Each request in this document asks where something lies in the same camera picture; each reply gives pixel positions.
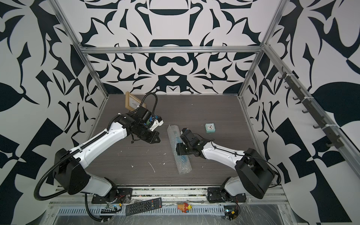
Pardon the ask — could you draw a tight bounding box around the blue tape dispenser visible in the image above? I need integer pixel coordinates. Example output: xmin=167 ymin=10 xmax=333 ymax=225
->
xmin=144 ymin=115 xmax=154 ymax=126

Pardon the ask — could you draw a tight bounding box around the clear bubble wrap sheet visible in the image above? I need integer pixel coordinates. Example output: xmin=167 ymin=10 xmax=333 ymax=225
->
xmin=167 ymin=125 xmax=192 ymax=175

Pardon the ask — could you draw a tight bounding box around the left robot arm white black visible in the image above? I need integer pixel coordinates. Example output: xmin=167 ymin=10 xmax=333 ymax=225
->
xmin=53 ymin=107 xmax=164 ymax=199

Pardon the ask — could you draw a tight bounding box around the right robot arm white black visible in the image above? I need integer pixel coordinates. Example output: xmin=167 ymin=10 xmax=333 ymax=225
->
xmin=176 ymin=128 xmax=276 ymax=199

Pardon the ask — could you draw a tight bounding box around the small teal alarm clock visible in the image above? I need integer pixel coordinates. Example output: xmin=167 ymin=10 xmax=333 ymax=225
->
xmin=205 ymin=123 xmax=216 ymax=133

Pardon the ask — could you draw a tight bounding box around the small red yellow toy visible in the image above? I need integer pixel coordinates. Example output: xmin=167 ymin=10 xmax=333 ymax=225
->
xmin=177 ymin=202 xmax=193 ymax=213

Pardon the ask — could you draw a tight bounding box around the black electronics box green led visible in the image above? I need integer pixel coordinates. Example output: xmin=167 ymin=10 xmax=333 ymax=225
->
xmin=225 ymin=205 xmax=241 ymax=221

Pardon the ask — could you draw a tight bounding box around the black remote control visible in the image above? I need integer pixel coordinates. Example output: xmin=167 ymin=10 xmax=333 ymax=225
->
xmin=125 ymin=197 xmax=162 ymax=216

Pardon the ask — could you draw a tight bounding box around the small green circuit board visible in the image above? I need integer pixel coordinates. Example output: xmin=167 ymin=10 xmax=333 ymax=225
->
xmin=100 ymin=204 xmax=122 ymax=214

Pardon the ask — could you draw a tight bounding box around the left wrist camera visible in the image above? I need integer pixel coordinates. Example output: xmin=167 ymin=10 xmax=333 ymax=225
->
xmin=150 ymin=117 xmax=164 ymax=131

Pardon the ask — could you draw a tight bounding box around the wooden picture frame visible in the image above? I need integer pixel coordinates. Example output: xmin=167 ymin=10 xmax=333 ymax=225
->
xmin=125 ymin=91 xmax=142 ymax=112

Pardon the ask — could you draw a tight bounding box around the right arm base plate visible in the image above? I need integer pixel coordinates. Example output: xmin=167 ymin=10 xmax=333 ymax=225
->
xmin=207 ymin=187 xmax=247 ymax=203

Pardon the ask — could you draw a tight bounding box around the black corrugated cable hose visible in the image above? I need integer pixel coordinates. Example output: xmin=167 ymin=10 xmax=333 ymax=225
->
xmin=33 ymin=92 xmax=158 ymax=202

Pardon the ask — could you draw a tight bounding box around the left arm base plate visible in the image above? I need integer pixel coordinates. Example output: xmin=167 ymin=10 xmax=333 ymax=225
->
xmin=91 ymin=187 xmax=133 ymax=204

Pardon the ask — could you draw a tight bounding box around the black wall hook rail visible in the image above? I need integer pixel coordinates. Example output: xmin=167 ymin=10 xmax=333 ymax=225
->
xmin=280 ymin=72 xmax=345 ymax=149

